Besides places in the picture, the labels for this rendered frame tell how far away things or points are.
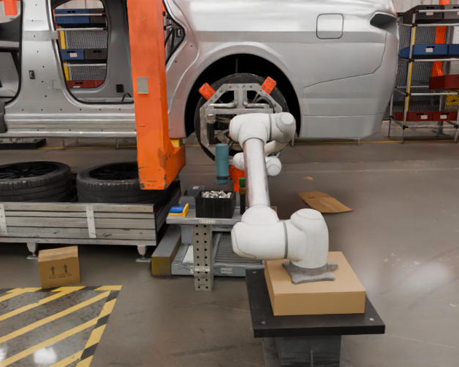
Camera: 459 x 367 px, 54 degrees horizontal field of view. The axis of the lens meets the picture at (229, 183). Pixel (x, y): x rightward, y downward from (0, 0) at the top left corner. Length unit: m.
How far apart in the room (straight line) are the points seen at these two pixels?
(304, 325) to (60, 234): 1.87
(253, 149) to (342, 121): 1.18
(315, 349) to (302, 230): 0.51
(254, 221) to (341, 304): 0.47
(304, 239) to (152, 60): 1.38
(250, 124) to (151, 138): 0.75
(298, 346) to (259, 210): 0.59
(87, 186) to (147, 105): 0.78
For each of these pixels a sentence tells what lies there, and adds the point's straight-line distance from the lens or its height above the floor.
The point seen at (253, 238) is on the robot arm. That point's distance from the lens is 1.79.
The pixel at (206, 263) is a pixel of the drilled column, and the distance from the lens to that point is 2.55.
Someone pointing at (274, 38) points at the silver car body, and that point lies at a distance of 3.07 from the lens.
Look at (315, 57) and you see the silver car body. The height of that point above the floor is 1.28.
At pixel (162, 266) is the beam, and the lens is 2.81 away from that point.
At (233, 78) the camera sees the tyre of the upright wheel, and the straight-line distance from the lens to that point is 3.05.
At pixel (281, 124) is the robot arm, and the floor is 0.97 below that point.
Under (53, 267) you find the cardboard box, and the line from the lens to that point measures 2.83.
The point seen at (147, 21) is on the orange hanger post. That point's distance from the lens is 2.64.
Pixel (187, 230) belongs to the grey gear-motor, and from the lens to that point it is 3.01.
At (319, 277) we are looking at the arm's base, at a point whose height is 0.42.
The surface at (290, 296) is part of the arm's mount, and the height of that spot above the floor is 0.39.
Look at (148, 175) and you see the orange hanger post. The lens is 2.73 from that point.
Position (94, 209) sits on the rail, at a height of 0.36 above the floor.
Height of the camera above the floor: 1.28
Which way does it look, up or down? 16 degrees down
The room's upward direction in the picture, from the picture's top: 1 degrees counter-clockwise
